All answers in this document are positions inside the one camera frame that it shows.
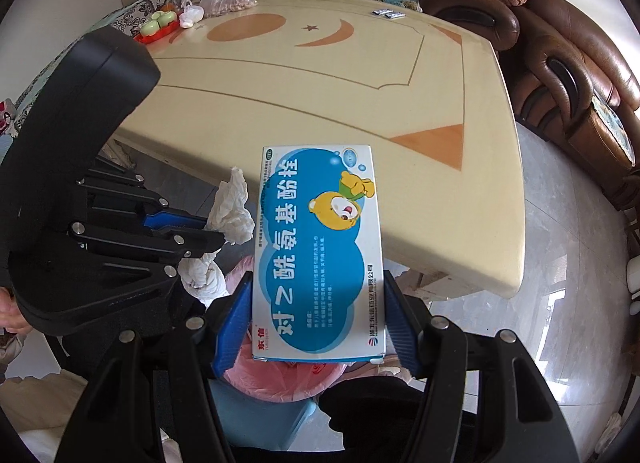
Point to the beige cloth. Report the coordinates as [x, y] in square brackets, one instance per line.
[40, 418]

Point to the pink plastic bin liner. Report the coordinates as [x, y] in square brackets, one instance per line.
[285, 380]

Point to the small silver packets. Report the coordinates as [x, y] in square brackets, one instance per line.
[395, 15]

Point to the green plastic container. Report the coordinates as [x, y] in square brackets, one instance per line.
[157, 20]

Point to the white tissue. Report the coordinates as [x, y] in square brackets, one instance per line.
[232, 218]

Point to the person's left hand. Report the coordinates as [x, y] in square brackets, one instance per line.
[9, 310]

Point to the beige inlaid table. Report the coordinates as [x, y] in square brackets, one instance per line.
[350, 68]

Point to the red tray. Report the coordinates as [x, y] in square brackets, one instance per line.
[160, 36]

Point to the small blue sachet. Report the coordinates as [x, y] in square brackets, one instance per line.
[380, 12]

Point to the blue bear-print medicine box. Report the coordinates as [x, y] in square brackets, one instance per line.
[320, 253]

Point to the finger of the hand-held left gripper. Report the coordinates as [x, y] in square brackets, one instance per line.
[170, 218]
[190, 243]

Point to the person's left forearm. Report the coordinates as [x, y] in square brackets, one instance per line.
[10, 353]

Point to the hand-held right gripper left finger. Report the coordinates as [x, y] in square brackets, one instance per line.
[235, 323]

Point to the small white wad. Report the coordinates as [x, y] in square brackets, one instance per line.
[191, 15]

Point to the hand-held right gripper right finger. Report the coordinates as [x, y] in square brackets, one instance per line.
[400, 328]

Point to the black white floral cloth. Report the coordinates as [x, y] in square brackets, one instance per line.
[130, 13]

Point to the blue plastic trash bin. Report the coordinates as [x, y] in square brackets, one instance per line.
[260, 418]

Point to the blue armrest cover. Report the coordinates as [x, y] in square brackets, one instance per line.
[615, 128]

